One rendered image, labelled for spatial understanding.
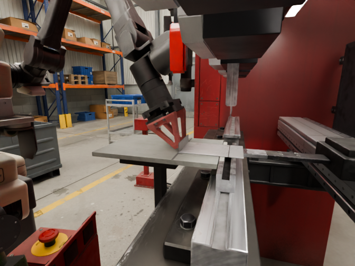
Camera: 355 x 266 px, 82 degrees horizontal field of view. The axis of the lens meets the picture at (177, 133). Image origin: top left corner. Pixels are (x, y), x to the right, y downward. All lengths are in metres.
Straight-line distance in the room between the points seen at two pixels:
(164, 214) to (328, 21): 1.23
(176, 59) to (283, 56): 1.07
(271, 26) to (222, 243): 0.22
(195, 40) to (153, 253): 0.31
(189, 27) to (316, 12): 1.21
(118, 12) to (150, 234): 0.48
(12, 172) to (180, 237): 0.72
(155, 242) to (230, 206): 0.15
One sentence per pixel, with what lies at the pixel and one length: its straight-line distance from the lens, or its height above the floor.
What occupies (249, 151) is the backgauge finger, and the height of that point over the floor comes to 1.00.
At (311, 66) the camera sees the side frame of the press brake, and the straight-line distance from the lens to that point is 1.34.
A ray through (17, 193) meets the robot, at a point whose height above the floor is 0.77.
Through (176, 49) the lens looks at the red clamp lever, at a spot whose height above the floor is 1.18.
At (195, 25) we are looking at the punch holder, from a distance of 0.20.
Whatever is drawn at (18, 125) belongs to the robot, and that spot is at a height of 1.02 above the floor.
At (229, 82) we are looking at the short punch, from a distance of 0.39.
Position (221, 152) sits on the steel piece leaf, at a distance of 0.43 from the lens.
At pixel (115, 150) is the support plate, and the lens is 0.47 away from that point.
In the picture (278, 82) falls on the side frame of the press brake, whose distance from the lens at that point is 1.31.
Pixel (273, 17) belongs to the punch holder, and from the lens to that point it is 0.20.
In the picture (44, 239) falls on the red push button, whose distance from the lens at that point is 0.58.
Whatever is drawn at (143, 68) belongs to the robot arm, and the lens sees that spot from 0.45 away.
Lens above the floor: 1.13
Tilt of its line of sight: 12 degrees down
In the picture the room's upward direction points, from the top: straight up
